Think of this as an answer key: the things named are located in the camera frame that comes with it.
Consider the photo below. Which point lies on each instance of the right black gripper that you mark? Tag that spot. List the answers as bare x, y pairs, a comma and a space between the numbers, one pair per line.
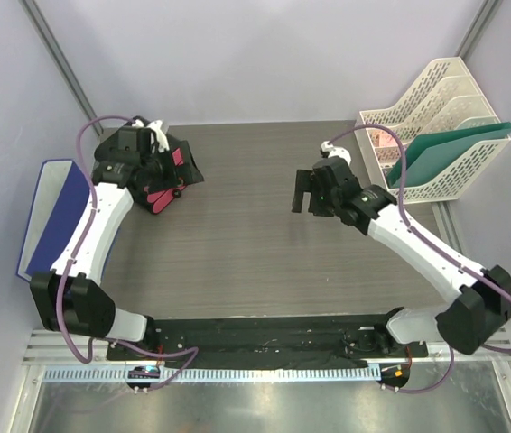
306, 181

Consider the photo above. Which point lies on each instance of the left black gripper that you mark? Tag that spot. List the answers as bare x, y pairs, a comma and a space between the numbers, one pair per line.
158, 152

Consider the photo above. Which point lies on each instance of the black drawer organizer cabinet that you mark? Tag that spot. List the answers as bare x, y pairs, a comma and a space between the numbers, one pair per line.
164, 176

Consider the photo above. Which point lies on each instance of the pink drawer front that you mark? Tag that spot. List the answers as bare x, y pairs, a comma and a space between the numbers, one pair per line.
166, 199

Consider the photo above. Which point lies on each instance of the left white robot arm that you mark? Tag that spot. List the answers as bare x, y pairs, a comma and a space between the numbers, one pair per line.
69, 297

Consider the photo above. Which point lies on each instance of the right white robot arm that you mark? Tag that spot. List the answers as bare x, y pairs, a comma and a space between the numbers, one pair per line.
474, 301

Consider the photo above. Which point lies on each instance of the blue binder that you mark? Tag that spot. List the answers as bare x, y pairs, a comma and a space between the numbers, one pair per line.
59, 200

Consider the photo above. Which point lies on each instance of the pink paper note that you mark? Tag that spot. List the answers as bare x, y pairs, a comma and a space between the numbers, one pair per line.
383, 139

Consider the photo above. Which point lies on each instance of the green folder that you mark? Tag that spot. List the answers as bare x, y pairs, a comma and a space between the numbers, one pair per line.
429, 154

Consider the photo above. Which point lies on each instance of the white mesh file rack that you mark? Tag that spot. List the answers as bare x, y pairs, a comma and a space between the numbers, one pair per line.
444, 97

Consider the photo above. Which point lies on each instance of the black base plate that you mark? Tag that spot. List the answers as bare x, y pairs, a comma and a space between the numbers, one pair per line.
361, 333

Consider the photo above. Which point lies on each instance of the aluminium rail frame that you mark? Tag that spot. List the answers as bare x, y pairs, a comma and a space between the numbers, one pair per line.
49, 348

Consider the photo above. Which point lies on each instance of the slotted cable duct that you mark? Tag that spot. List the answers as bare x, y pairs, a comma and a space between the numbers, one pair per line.
147, 373

